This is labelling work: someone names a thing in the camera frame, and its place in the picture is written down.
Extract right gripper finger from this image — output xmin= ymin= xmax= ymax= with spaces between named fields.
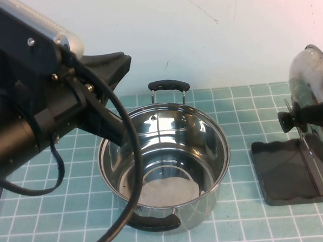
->
xmin=297 ymin=101 xmax=323 ymax=127

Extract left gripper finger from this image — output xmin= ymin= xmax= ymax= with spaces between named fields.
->
xmin=78 ymin=50 xmax=134 ymax=91
xmin=76 ymin=100 xmax=126 ymax=151

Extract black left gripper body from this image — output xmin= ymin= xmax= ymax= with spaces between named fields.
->
xmin=0 ymin=41 xmax=110 ymax=142

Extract stainless steel pot lid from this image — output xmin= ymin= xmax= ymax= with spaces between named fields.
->
xmin=274 ymin=44 xmax=323 ymax=173

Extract green tile pattern tablecloth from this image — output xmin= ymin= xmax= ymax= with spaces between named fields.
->
xmin=0 ymin=80 xmax=323 ymax=242

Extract thick black cable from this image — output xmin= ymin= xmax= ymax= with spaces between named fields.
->
xmin=56 ymin=40 xmax=148 ymax=242

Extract thin black cable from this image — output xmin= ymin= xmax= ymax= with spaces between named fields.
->
xmin=0 ymin=133 xmax=68 ymax=197

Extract black tray wire lid rack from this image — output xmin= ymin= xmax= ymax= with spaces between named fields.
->
xmin=247 ymin=96 xmax=323 ymax=208

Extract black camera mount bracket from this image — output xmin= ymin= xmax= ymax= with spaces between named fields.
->
xmin=0 ymin=0 xmax=61 ymax=71

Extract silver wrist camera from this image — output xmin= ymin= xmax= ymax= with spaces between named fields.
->
xmin=25 ymin=0 xmax=87 ymax=59

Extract stainless steel pot black handles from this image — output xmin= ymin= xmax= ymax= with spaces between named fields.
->
xmin=94 ymin=76 xmax=235 ymax=237

